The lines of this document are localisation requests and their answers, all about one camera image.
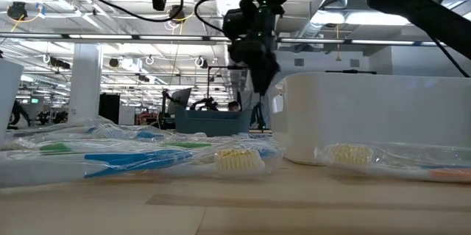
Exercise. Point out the white plastic bin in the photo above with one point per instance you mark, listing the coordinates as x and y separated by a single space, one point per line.
9 98
368 117

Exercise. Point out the silver ventilation duct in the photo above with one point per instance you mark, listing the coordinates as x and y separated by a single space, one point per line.
324 21

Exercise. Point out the teal plastic bin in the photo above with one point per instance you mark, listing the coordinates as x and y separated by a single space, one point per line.
213 124

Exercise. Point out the blue toothbrush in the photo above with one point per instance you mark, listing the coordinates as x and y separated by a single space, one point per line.
149 135
147 159
449 167

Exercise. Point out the white pillar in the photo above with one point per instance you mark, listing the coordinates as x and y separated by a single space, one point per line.
85 80

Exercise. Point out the black ceiling device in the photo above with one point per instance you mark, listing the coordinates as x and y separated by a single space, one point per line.
17 10

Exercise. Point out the grey tilted monitor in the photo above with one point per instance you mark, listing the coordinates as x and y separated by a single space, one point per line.
182 98

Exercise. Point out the horizontal rail with light strips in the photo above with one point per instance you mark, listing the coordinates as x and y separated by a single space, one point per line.
165 37

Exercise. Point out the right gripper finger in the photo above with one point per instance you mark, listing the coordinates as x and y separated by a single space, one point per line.
265 76

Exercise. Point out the black cabinet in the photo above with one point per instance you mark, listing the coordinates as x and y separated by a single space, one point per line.
109 108

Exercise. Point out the orange toothbrush in clear wrapper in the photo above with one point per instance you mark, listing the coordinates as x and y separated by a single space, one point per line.
349 154

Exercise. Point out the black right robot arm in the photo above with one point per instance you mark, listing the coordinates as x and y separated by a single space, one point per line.
423 10

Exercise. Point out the person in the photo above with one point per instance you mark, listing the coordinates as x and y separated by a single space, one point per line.
234 107

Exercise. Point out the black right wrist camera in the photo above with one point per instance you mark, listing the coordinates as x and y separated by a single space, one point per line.
235 25

